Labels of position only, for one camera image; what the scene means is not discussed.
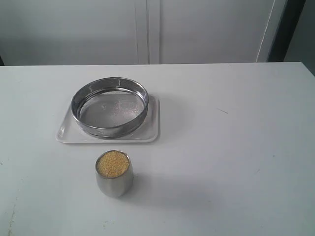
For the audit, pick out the yellow grain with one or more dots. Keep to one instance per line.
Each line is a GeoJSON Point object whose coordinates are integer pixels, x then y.
{"type": "Point", "coordinates": [112, 164]}

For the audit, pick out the stainless steel cup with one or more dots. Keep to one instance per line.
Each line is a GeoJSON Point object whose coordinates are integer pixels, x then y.
{"type": "Point", "coordinates": [115, 187]}

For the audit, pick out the round stainless steel sieve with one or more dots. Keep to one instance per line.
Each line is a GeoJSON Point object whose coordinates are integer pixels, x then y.
{"type": "Point", "coordinates": [110, 108]}

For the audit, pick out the white rectangular plastic tray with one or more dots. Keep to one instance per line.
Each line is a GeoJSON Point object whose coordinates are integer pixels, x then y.
{"type": "Point", "coordinates": [71, 133]}

